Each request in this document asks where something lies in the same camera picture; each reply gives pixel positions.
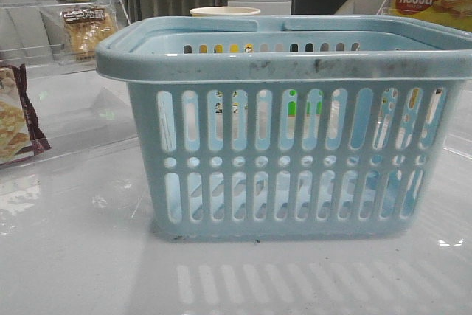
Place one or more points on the red green puzzle cube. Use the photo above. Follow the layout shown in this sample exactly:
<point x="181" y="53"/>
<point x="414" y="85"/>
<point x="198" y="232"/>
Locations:
<point x="313" y="103"/>

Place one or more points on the clear acrylic shelf left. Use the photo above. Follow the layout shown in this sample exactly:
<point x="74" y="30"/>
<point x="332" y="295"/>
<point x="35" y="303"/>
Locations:
<point x="34" y="33"/>

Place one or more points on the light blue plastic basket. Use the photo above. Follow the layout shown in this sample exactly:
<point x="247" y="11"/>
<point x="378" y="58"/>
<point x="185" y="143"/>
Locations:
<point x="223" y="159"/>

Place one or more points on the brown waffle snack bag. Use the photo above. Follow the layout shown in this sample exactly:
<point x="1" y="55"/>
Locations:
<point x="21" y="136"/>

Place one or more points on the yellow popcorn paper cup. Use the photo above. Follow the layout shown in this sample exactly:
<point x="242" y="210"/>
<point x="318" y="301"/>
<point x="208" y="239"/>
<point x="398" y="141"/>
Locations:
<point x="224" y="11"/>

